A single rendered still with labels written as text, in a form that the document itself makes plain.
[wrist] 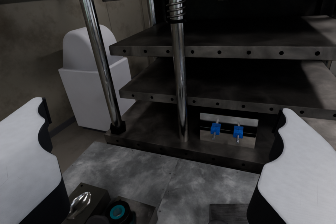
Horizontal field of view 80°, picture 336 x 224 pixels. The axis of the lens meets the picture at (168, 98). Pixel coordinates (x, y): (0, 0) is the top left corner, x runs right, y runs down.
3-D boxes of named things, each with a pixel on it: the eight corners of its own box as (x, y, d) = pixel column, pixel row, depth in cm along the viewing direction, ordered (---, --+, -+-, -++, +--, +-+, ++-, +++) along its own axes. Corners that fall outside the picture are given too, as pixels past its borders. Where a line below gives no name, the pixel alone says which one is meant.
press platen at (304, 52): (389, 62, 67) (396, 46, 64) (110, 55, 104) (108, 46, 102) (324, 23, 127) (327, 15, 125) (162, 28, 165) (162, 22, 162)
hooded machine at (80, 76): (76, 128, 268) (40, 32, 210) (104, 108, 310) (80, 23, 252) (116, 140, 240) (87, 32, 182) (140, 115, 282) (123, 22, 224)
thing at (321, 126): (380, 196, 79) (387, 186, 77) (106, 142, 124) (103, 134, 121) (321, 97, 148) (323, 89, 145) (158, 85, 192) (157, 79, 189)
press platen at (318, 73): (361, 123, 79) (366, 113, 76) (120, 98, 116) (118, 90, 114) (314, 62, 139) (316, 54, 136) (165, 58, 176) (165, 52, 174)
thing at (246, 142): (254, 149, 100) (258, 119, 92) (200, 140, 109) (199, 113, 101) (254, 100, 141) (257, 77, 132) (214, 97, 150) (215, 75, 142)
